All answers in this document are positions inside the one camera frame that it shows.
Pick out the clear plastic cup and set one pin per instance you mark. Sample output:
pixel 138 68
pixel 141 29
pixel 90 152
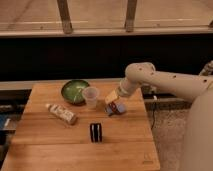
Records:
pixel 90 95

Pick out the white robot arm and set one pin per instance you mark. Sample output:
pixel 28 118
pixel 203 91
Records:
pixel 186 86

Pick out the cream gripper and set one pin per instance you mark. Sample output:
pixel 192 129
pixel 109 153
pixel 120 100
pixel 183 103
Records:
pixel 111 97

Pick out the blue red small object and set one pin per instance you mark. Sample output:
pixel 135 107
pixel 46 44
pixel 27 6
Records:
pixel 115 109

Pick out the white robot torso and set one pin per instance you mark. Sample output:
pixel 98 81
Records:
pixel 197 153

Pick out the green bowl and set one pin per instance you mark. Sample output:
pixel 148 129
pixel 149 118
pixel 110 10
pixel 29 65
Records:
pixel 72 91

